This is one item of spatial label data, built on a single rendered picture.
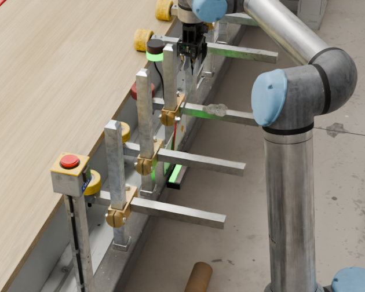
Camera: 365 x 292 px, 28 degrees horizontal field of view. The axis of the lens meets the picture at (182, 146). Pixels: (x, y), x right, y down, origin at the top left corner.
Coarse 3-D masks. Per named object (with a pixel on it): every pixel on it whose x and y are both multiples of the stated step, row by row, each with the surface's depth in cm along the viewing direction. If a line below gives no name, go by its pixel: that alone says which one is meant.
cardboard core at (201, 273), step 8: (200, 264) 295; (208, 264) 296; (192, 272) 293; (200, 272) 292; (208, 272) 293; (192, 280) 289; (200, 280) 289; (208, 280) 292; (192, 288) 285; (200, 288) 286
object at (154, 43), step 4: (152, 40) 233; (156, 40) 233; (160, 40) 233; (148, 44) 231; (152, 44) 231; (156, 44) 231; (160, 44) 231; (160, 60) 233; (156, 68) 237; (160, 76) 238
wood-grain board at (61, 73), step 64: (0, 0) 302; (64, 0) 302; (128, 0) 302; (0, 64) 262; (64, 64) 261; (128, 64) 261; (0, 128) 231; (64, 128) 231; (0, 192) 206; (0, 256) 187
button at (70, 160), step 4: (64, 156) 166; (68, 156) 166; (72, 156) 166; (76, 156) 166; (64, 160) 165; (68, 160) 165; (72, 160) 165; (76, 160) 165; (64, 164) 164; (68, 164) 164; (72, 164) 164; (76, 164) 165
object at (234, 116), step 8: (136, 104) 252; (152, 104) 250; (160, 104) 249; (192, 104) 248; (184, 112) 248; (192, 112) 247; (200, 112) 246; (232, 112) 244; (240, 112) 244; (224, 120) 245; (232, 120) 244; (240, 120) 243; (248, 120) 242
